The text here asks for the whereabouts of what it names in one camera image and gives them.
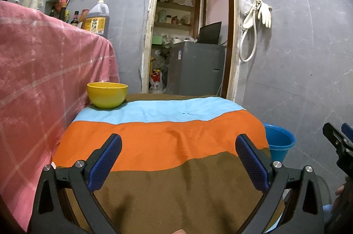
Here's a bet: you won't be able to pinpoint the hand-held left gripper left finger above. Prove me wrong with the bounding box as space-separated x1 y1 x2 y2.
30 134 122 234

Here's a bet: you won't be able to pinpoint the yellow bowl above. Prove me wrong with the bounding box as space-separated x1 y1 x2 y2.
87 82 128 109

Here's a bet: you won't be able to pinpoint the wooden shelf unit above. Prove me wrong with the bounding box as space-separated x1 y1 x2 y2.
153 0 202 43

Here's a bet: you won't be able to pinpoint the grey appliance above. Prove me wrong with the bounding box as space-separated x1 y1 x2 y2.
168 41 226 97

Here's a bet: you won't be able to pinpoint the large cooking oil jug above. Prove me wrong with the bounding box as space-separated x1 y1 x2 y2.
83 0 110 39

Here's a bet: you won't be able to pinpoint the black monitor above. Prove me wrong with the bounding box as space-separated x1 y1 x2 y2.
197 21 222 45

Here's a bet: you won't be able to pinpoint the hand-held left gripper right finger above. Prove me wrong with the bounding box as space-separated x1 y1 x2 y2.
235 134 325 234

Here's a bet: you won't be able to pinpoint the blue plastic bucket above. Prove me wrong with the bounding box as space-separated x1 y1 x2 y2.
263 123 296 163

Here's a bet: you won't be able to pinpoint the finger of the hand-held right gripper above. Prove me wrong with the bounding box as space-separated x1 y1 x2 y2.
341 123 353 145
323 122 346 153

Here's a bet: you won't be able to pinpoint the white rubber gloves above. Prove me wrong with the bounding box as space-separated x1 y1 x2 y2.
258 0 272 28

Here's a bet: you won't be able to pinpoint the red white plastic bag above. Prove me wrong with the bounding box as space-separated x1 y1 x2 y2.
149 70 163 92

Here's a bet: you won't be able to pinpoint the white door frame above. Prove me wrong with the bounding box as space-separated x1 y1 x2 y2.
141 0 243 102

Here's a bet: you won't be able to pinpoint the clear plastic bag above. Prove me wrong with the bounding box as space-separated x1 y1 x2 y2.
239 0 253 15

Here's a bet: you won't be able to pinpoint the pink checked cloth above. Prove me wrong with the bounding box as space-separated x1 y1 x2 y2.
0 0 120 232

